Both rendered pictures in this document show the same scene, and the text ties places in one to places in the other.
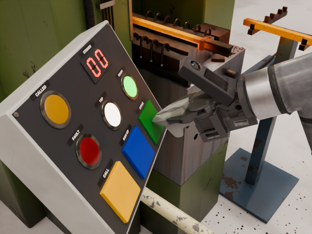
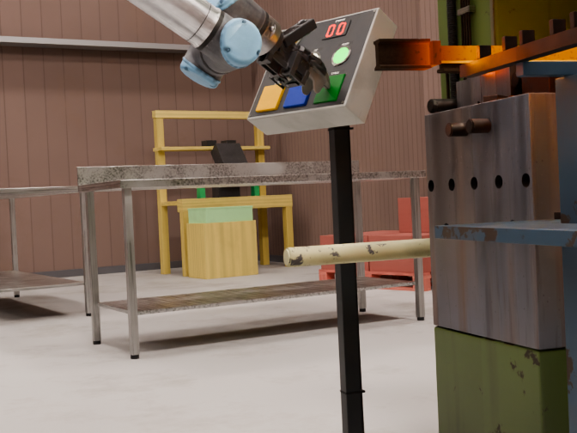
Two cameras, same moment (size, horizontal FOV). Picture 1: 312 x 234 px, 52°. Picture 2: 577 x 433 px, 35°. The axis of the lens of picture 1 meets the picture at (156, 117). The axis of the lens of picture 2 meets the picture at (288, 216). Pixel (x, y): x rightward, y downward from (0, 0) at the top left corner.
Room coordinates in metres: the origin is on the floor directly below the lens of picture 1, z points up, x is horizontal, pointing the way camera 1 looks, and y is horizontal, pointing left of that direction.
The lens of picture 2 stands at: (1.55, -1.90, 0.75)
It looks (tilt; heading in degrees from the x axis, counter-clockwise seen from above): 1 degrees down; 121
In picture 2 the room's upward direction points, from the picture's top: 3 degrees counter-clockwise
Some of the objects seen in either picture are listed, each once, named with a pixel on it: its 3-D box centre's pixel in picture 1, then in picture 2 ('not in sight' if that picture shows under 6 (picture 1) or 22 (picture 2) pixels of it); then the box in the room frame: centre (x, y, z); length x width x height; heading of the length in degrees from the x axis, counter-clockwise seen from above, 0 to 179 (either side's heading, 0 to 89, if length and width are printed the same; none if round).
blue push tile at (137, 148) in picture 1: (137, 152); (300, 94); (0.46, 0.04, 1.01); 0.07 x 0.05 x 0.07; 165
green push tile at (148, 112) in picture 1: (149, 122); (331, 90); (0.55, 0.01, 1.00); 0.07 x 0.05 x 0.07; 165
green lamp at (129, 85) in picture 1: (129, 86); (341, 55); (0.56, 0.05, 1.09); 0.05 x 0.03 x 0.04; 140
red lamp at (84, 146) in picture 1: (89, 151); not in sight; (0.37, 0.11, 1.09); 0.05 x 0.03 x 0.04; 140
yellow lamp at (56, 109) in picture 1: (56, 109); not in sight; (0.38, 0.15, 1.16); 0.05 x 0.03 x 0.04; 140
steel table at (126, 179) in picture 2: not in sight; (259, 246); (-1.22, 2.45, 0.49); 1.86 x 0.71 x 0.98; 60
